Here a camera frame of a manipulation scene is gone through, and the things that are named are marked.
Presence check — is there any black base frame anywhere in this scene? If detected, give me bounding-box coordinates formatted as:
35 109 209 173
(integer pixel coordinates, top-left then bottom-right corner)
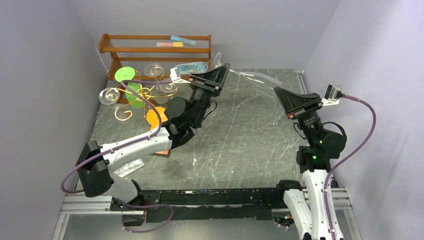
109 180 349 229

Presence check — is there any packaged item on table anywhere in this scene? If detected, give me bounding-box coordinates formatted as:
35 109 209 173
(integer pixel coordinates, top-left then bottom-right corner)
114 158 145 178

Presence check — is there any green plastic wine glass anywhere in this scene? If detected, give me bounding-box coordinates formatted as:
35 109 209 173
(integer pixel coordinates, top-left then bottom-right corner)
114 66 145 109

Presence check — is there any blue toothbrush package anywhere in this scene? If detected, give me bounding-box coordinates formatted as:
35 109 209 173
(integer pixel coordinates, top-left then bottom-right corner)
175 61 209 75

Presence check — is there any small clear glass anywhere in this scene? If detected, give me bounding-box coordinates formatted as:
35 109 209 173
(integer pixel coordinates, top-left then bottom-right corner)
228 67 283 99

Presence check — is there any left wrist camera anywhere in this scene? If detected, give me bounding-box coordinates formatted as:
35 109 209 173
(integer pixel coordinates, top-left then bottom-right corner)
169 67 191 84

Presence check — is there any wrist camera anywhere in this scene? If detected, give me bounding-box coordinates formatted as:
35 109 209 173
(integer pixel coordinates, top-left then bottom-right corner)
321 84 346 107
169 67 191 84

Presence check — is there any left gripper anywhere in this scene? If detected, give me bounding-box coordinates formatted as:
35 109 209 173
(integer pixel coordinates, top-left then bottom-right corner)
190 66 232 129

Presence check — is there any clear wine glass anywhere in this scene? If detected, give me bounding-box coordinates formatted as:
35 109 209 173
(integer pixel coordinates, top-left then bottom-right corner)
98 87 121 105
154 77 178 105
143 63 165 78

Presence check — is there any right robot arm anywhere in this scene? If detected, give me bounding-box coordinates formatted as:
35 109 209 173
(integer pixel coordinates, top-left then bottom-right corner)
273 85 347 240

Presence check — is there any gold wire wine glass rack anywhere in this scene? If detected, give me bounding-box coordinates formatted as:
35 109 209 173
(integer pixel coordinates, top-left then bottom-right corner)
106 66 181 158

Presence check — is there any orange plastic wine glass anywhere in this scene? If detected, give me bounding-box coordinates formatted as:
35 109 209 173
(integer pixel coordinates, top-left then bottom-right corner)
145 106 168 130

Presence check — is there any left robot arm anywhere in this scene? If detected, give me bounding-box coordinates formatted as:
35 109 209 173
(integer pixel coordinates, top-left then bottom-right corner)
75 63 230 210

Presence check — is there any wooden shelf rack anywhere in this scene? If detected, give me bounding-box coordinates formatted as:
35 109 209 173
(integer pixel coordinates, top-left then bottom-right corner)
98 33 212 81

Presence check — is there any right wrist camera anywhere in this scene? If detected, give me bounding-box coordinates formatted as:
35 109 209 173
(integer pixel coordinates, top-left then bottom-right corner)
321 84 346 107

